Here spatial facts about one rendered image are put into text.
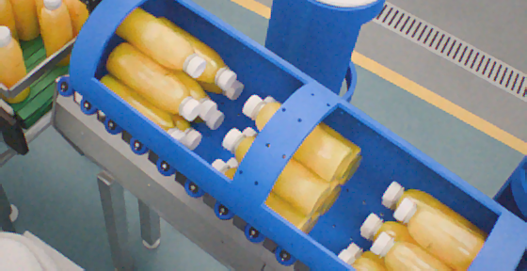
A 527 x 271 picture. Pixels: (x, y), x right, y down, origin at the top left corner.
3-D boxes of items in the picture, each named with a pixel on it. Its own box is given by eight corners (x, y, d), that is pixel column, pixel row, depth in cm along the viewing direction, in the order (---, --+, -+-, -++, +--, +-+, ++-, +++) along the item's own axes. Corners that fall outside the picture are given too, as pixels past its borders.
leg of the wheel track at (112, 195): (124, 280, 220) (109, 188, 169) (111, 270, 222) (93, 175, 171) (135, 269, 223) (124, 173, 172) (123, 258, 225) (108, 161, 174)
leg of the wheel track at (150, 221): (151, 252, 227) (146, 153, 177) (139, 242, 229) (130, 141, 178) (163, 241, 230) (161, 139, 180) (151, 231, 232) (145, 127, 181)
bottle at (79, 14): (70, 29, 163) (62, -26, 148) (97, 28, 164) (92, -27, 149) (68, 51, 159) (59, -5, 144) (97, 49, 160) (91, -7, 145)
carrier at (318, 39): (258, 199, 227) (338, 183, 234) (300, 15, 156) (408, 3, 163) (236, 130, 242) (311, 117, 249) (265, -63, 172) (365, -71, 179)
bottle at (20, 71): (-5, 95, 149) (-22, 40, 134) (15, 75, 153) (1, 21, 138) (17, 109, 147) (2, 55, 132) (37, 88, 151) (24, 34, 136)
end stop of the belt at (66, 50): (13, 99, 143) (10, 90, 141) (10, 97, 143) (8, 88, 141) (137, 2, 164) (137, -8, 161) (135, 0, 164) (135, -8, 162)
